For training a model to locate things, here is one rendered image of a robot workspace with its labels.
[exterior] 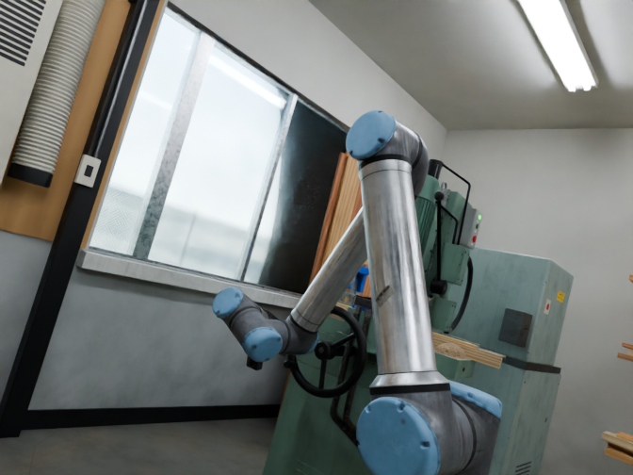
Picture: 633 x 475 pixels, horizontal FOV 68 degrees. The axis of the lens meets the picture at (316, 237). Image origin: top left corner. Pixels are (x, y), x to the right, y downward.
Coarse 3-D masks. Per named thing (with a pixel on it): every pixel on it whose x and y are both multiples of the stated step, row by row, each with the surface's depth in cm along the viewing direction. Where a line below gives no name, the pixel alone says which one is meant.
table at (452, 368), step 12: (324, 324) 173; (336, 324) 170; (336, 336) 159; (372, 348) 151; (444, 360) 148; (456, 360) 146; (468, 360) 155; (444, 372) 147; (456, 372) 145; (468, 372) 157
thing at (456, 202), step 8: (456, 192) 194; (448, 200) 195; (456, 200) 193; (464, 200) 201; (448, 208) 194; (456, 208) 194; (448, 216) 193; (456, 216) 196; (448, 224) 192; (448, 232) 192; (448, 240) 194; (432, 264) 192; (432, 272) 191; (448, 288) 205; (448, 296) 207; (432, 328) 197
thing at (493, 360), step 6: (432, 336) 167; (438, 336) 167; (438, 342) 165; (444, 342) 164; (450, 342) 163; (456, 342) 163; (462, 348) 161; (468, 348) 160; (474, 348) 159; (468, 354) 159; (474, 354) 158; (480, 354) 157; (486, 354) 156; (492, 354) 155; (474, 360) 158; (480, 360) 157; (486, 360) 156; (492, 360) 155; (498, 360) 154; (492, 366) 154; (498, 366) 153
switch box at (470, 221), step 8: (472, 208) 198; (472, 216) 197; (480, 216) 203; (464, 224) 198; (472, 224) 196; (464, 232) 197; (472, 232) 197; (456, 240) 198; (464, 240) 196; (472, 240) 199; (472, 248) 202
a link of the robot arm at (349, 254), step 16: (416, 176) 110; (416, 192) 114; (352, 224) 119; (352, 240) 118; (336, 256) 120; (352, 256) 119; (320, 272) 123; (336, 272) 120; (352, 272) 121; (320, 288) 122; (336, 288) 122; (304, 304) 124; (320, 304) 123; (288, 320) 127; (304, 320) 124; (320, 320) 125; (288, 336) 123; (304, 336) 126; (288, 352) 126; (304, 352) 130
